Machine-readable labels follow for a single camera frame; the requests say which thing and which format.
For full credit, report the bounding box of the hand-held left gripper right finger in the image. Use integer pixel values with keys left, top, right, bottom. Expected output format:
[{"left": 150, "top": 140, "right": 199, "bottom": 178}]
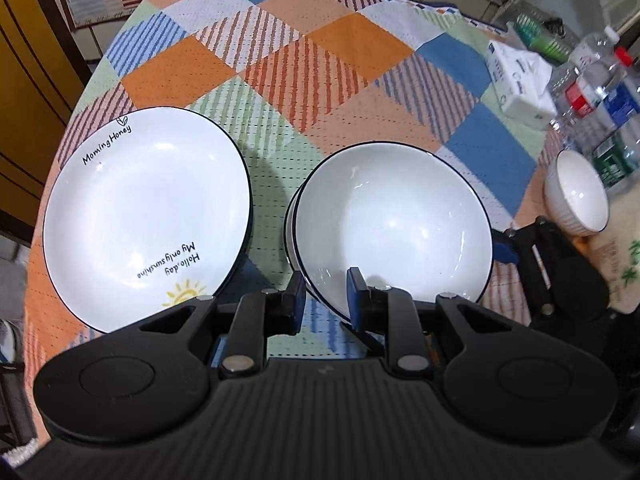
[{"left": 346, "top": 266, "right": 504, "bottom": 379}]

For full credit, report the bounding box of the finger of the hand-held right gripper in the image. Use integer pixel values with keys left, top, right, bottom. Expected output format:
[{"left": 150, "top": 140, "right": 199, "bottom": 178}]
[{"left": 492, "top": 216, "right": 617, "bottom": 332}]

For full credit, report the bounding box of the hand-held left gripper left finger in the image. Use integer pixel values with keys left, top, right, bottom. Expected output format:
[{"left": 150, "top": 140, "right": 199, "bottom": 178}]
[{"left": 137, "top": 270, "right": 307, "bottom": 380}]

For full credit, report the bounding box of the white plate with black rim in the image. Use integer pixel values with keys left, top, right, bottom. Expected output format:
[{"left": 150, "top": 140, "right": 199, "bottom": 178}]
[{"left": 42, "top": 106, "right": 252, "bottom": 335}]

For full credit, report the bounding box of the translucent rice bag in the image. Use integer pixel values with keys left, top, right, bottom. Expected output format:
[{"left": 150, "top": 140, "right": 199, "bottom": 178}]
[{"left": 584, "top": 185, "right": 640, "bottom": 317}]

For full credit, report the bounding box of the red label water bottle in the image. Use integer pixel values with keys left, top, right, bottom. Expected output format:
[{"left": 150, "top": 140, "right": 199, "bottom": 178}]
[{"left": 551, "top": 47, "right": 637, "bottom": 135}]

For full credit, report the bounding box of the blue label water bottle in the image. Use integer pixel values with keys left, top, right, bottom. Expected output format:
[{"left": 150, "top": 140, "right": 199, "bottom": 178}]
[{"left": 600, "top": 67, "right": 640, "bottom": 133}]

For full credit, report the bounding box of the white tissue box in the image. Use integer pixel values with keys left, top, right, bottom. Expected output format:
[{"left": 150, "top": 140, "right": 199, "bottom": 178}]
[{"left": 485, "top": 40, "right": 559, "bottom": 132}]

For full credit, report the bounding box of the clear bottle with white cap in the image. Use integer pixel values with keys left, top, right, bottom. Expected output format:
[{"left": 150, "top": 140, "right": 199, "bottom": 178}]
[{"left": 550, "top": 25, "right": 622, "bottom": 91}]

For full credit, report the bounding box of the colourful checked tablecloth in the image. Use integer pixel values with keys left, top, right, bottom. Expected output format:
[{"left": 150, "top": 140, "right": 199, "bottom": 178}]
[{"left": 22, "top": 0, "right": 603, "bottom": 361}]

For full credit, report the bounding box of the green plastic basket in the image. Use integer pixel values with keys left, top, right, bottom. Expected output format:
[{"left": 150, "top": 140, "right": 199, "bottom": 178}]
[{"left": 510, "top": 12, "right": 577, "bottom": 64}]

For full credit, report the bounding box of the brown wooden chair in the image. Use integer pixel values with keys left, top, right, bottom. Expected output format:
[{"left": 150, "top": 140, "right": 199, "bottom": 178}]
[{"left": 0, "top": 0, "right": 94, "bottom": 233}]

